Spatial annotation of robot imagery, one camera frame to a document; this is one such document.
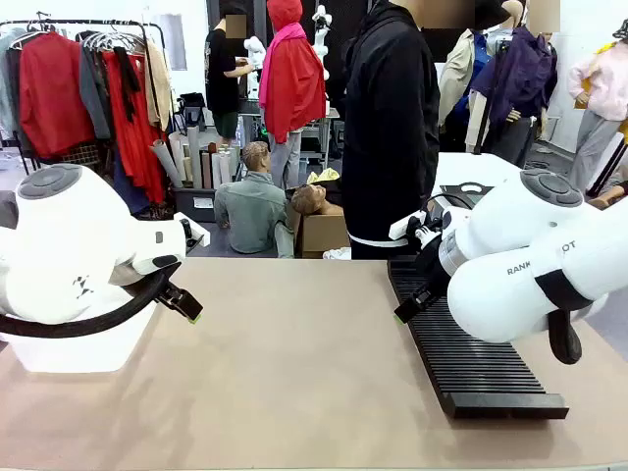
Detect dark plastic bin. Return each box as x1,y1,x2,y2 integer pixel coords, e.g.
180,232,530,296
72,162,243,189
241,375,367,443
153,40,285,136
171,184,219,224

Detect black metal clothes rail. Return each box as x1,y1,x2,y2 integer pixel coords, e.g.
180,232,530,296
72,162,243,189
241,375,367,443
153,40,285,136
0,12,167,171

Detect small white humanoid robot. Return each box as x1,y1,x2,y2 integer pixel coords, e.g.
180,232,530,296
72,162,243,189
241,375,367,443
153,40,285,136
311,4,334,82
242,35,268,97

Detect mannequin in red jacket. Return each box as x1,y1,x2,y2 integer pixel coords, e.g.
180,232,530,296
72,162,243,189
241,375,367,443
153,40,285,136
258,0,329,190

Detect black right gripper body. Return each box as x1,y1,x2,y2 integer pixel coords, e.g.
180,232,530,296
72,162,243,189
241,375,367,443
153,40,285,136
415,243,450,301

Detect black hanging scarf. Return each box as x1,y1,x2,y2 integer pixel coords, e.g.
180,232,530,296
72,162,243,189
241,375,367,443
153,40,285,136
112,45,142,124

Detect yellow cloth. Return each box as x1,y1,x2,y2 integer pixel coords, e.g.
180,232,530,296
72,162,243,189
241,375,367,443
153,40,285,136
305,167,341,185

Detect mannequin in purple jacket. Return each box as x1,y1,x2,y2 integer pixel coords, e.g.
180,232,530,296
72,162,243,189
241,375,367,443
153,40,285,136
469,0,559,169

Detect white paper roll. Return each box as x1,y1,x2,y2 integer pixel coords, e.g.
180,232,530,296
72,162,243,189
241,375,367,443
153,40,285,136
217,145,233,186

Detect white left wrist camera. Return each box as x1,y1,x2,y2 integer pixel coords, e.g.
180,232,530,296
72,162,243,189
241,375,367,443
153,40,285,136
174,212,212,249

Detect gray hanging garment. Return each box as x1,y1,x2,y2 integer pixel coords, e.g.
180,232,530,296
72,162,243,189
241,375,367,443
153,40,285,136
78,42,113,142

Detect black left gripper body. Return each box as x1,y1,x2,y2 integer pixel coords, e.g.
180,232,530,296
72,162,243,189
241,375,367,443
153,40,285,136
156,277,184,309

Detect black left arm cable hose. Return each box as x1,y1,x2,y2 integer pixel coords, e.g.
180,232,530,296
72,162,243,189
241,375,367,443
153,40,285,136
0,258,183,340

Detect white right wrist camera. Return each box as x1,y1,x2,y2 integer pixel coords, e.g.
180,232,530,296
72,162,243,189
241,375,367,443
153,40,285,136
390,210,429,242

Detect person in black t-shirt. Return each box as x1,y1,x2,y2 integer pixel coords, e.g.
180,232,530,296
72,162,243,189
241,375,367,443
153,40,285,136
204,3,257,147

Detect brown-haired mannequin head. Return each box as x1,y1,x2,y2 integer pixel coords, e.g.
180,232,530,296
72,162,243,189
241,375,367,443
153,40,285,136
290,184,345,218

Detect white side table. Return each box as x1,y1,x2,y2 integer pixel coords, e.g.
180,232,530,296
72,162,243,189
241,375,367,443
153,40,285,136
434,151,537,213

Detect brown cardboard box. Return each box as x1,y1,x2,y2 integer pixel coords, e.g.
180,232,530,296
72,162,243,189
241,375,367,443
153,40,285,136
286,202,352,260

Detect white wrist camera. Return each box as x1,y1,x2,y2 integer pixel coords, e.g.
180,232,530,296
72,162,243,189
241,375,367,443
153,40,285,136
174,212,212,249
390,210,429,242

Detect mannequin in beige coat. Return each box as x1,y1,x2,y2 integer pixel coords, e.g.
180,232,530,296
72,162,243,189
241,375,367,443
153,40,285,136
437,0,524,155

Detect seated mannequin gray jacket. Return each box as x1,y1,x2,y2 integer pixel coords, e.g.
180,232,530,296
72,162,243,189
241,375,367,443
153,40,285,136
213,140,296,259

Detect red hanging shirt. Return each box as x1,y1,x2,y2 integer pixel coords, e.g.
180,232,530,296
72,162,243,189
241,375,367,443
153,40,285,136
18,30,95,159

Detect mannequin in pink sweater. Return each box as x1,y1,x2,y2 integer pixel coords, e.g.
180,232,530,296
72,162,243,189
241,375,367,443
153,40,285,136
567,18,628,198

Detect beige paper roll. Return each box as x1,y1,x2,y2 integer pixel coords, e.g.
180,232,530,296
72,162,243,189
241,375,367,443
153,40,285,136
168,131,191,186

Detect black stool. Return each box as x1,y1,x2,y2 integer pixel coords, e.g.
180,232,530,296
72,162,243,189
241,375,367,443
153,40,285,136
177,91,208,137

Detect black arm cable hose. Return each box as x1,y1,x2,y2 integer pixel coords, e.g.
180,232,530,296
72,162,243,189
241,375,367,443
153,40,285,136
0,258,183,340
533,267,610,366

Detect dark brown serving tray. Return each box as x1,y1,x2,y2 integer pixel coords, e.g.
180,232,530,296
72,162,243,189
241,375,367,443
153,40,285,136
439,182,496,210

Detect red hanging dress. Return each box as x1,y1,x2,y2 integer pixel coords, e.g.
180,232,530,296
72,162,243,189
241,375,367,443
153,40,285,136
101,48,167,205

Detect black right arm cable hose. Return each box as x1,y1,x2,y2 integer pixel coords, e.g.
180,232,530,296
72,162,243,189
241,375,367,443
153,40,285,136
533,267,610,366

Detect beige hanging garment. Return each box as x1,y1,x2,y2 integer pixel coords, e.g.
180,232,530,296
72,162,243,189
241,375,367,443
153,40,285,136
143,37,174,132

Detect person in black jacket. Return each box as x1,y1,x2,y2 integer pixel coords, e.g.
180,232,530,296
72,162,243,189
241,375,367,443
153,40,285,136
340,0,442,261

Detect black slotted PCB rack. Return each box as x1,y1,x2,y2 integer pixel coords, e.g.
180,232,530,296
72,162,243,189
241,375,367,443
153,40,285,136
386,254,571,421

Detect gray paper roll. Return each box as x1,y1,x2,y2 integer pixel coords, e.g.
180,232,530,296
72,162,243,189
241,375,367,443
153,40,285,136
148,137,184,189
185,124,204,190

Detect gray metal workbench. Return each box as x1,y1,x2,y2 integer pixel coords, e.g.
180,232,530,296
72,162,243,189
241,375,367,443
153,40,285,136
297,106,341,172

